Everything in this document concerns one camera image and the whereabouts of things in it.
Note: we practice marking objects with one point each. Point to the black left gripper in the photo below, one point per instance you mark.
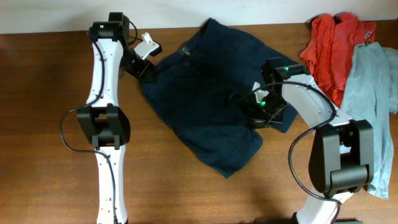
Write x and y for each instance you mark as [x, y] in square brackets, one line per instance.
[145, 71]

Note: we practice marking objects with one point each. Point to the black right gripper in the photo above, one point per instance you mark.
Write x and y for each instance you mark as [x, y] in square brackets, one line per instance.
[256, 120]

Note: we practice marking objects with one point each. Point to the navy blue shorts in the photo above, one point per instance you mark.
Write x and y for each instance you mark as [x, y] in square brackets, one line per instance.
[197, 92]

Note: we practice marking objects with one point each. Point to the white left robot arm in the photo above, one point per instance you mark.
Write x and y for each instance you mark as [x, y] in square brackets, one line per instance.
[102, 120]

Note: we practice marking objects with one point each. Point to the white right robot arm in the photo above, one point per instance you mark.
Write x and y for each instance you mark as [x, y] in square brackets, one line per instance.
[341, 161]

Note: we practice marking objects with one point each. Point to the red shirt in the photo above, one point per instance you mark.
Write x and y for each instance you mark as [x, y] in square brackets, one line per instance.
[329, 53]

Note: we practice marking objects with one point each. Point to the light blue shirt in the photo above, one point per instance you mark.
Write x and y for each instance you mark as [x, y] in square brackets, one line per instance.
[371, 94]

